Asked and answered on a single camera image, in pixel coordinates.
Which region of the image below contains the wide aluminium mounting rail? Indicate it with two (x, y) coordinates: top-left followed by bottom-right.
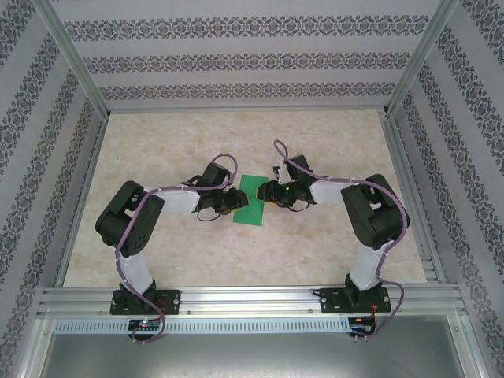
(37, 283), (469, 319)

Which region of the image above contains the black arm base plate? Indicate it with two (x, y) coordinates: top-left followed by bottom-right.
(111, 289), (182, 317)
(321, 287), (392, 315)

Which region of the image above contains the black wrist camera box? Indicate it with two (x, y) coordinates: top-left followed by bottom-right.
(272, 154), (312, 184)
(201, 161), (232, 189)

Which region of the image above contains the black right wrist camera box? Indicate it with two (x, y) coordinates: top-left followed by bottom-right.
(272, 154), (312, 184)

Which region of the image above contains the aluminium frame post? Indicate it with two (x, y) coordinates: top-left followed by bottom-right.
(384, 0), (461, 119)
(37, 0), (111, 119)

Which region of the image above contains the grey metal sheet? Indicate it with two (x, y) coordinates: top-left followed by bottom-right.
(33, 314), (473, 378)

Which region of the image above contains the slotted grey cable duct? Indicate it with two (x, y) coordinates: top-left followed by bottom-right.
(53, 317), (355, 335)

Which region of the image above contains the aluminium table edge rail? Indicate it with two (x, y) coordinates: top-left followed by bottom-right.
(380, 109), (450, 287)

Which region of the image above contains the thin aluminium cross rail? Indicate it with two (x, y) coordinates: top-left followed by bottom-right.
(104, 102), (391, 116)

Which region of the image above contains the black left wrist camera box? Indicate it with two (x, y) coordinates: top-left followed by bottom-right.
(201, 161), (232, 189)

